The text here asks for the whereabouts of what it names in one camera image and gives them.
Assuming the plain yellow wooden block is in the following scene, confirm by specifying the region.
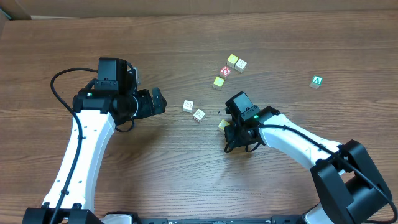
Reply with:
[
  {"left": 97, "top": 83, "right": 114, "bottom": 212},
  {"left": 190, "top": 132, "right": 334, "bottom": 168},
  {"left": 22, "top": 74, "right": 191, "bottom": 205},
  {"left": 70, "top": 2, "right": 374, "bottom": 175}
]
[{"left": 218, "top": 119, "right": 230, "bottom": 133}]

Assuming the white animal picture block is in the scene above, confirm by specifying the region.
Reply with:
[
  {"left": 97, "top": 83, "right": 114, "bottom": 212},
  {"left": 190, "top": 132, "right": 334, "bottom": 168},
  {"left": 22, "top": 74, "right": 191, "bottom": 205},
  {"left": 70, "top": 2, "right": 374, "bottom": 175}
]
[{"left": 182, "top": 100, "right": 194, "bottom": 113}]

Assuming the white maze picture block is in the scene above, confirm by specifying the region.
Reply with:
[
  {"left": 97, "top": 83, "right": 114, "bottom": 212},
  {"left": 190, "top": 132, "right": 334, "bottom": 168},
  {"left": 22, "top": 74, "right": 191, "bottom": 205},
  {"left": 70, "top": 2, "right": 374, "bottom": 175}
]
[{"left": 193, "top": 109, "right": 206, "bottom": 123}]

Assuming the yellow letter U block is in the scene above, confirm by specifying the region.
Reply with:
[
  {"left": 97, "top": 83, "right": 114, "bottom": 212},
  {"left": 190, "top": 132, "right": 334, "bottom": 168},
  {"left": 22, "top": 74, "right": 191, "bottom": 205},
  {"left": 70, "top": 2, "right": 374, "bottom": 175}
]
[{"left": 213, "top": 77, "right": 225, "bottom": 90}]

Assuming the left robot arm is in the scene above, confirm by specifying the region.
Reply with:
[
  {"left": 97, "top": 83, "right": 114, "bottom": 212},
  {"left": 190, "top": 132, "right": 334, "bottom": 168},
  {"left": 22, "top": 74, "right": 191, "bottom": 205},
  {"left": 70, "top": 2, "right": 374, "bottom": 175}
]
[{"left": 22, "top": 88, "right": 167, "bottom": 224}]

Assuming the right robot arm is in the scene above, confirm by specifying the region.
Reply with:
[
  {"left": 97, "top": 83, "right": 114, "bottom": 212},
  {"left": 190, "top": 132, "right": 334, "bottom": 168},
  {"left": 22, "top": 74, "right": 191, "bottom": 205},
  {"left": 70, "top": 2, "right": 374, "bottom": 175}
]
[{"left": 224, "top": 103, "right": 397, "bottom": 223}]

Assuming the red letter block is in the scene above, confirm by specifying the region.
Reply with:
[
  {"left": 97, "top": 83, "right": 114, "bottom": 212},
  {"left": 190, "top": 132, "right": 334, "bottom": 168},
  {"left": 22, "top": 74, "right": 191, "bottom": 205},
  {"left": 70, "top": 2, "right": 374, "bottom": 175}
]
[{"left": 219, "top": 66, "right": 231, "bottom": 80}]

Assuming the white block with lines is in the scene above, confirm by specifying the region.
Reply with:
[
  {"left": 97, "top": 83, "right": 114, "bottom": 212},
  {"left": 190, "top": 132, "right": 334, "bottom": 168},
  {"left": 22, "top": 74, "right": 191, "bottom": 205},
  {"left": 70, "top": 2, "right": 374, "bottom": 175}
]
[{"left": 234, "top": 58, "right": 247, "bottom": 73}]

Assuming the yellow top block far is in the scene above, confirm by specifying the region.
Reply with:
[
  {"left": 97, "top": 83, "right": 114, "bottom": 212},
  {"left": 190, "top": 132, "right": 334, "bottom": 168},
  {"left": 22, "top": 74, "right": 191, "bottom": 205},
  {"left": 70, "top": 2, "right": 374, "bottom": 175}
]
[{"left": 226, "top": 54, "right": 239, "bottom": 68}]

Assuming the green letter A block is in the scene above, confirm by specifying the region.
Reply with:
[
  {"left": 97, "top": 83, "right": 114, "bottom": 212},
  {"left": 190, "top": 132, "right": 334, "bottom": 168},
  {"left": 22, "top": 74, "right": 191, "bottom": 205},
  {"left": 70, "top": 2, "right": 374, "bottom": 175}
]
[{"left": 309, "top": 75, "right": 323, "bottom": 89}]

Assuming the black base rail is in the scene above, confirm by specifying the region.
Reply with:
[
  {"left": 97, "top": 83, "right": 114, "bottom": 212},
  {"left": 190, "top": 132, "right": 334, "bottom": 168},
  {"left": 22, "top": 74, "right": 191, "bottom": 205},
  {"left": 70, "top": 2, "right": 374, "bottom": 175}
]
[{"left": 102, "top": 213, "right": 312, "bottom": 224}]

